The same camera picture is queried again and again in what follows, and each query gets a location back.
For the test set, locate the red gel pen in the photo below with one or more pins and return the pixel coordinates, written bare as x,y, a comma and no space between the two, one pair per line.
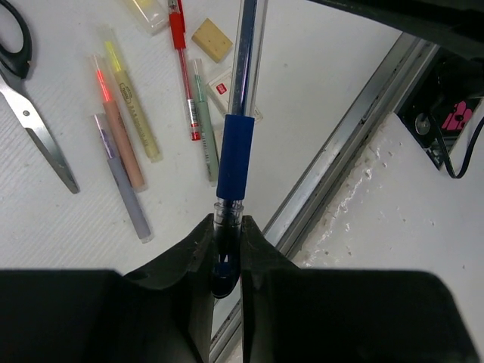
177,26

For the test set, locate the green pastel marker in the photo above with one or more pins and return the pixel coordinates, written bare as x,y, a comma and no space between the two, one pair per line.
211,154

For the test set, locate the yellow pastel highlighter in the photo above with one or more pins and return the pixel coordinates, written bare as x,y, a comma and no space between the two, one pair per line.
129,95

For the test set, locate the orange pastel highlighter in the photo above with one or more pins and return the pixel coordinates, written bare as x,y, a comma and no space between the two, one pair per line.
116,123

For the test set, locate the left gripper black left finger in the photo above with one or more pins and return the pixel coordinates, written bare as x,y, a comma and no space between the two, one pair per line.
160,312

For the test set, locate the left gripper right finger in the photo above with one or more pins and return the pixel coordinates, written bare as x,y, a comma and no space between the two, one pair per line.
292,314

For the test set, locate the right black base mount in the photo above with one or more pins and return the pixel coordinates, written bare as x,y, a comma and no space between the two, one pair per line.
441,104

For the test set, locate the tan eraser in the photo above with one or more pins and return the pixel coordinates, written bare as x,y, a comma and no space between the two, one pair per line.
212,41

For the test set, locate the white eraser with label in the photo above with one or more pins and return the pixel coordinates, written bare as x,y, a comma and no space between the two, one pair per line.
218,89

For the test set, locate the blue ballpoint pen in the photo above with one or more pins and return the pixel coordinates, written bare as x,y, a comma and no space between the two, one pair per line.
236,147

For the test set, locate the black handled scissors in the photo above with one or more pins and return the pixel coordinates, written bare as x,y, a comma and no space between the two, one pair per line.
14,70

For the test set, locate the purple pastel highlighter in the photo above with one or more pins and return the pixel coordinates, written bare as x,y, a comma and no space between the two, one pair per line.
120,176

